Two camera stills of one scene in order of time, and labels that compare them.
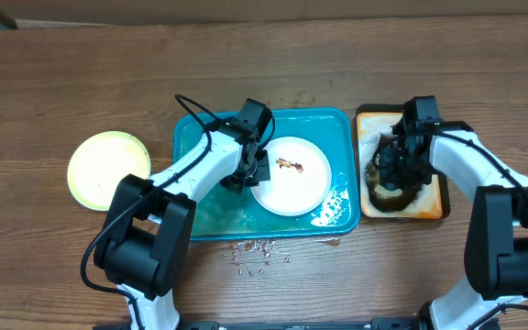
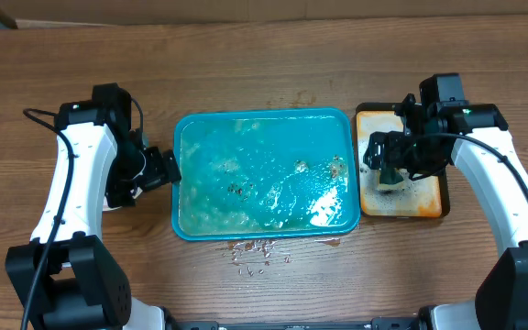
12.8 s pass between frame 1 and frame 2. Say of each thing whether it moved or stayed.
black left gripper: moved
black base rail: stayed
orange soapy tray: stayed
